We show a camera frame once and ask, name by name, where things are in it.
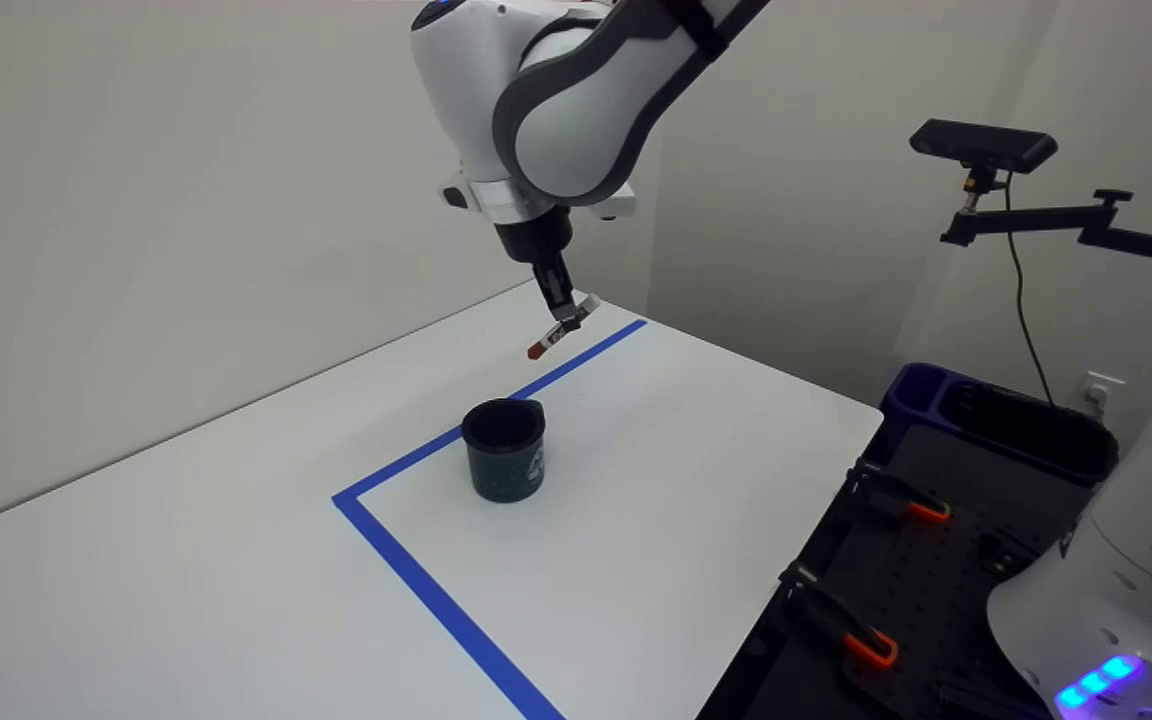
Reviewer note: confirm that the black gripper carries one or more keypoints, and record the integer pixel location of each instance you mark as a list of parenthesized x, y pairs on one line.
[(533, 240)]

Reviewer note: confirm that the red marker white cap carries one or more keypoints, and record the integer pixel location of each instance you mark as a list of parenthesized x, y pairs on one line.
[(540, 350)]

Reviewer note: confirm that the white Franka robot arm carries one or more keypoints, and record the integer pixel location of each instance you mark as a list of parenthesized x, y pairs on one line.
[(577, 122)]

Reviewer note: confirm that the dark teal mug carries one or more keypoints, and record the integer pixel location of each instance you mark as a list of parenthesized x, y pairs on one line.
[(506, 460)]

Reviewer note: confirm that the long blue tape strip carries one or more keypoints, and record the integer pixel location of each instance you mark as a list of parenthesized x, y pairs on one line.
[(590, 354)]

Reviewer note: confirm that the short blue tape strip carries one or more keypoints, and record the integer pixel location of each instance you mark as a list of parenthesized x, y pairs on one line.
[(443, 604)]

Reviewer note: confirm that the blue bin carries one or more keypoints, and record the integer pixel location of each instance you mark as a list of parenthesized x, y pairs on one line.
[(921, 391)]

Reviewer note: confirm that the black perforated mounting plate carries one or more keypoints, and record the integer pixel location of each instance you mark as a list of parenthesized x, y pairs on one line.
[(921, 584)]

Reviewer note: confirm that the black bin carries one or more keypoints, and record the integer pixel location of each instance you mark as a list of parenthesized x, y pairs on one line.
[(1031, 426)]

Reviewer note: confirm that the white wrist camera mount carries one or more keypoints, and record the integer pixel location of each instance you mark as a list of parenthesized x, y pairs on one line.
[(608, 202)]

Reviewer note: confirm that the black exterior camera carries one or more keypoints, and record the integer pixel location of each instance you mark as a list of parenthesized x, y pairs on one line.
[(983, 145)]

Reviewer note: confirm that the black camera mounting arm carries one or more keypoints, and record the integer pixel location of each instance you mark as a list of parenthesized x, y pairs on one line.
[(1071, 221)]

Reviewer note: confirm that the white wall outlet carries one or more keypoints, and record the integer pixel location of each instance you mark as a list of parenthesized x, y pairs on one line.
[(1098, 391)]

